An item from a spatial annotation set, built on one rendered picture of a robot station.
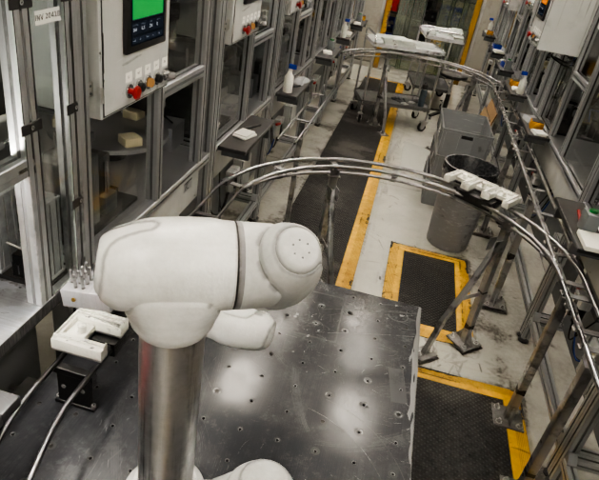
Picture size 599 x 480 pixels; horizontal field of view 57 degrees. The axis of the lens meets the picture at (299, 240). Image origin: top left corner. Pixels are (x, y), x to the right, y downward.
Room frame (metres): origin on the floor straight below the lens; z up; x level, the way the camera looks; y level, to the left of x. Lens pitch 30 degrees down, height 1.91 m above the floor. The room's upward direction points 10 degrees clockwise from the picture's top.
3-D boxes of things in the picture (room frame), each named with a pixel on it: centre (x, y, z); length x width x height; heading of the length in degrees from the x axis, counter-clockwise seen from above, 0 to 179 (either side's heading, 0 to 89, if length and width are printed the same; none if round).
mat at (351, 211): (5.53, -0.44, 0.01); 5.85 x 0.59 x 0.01; 172
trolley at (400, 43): (6.43, -0.77, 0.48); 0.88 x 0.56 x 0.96; 100
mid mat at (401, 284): (2.98, -0.86, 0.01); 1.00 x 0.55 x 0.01; 172
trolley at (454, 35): (7.64, -1.35, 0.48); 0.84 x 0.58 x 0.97; 0
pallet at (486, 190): (2.65, -0.86, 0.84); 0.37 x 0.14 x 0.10; 50
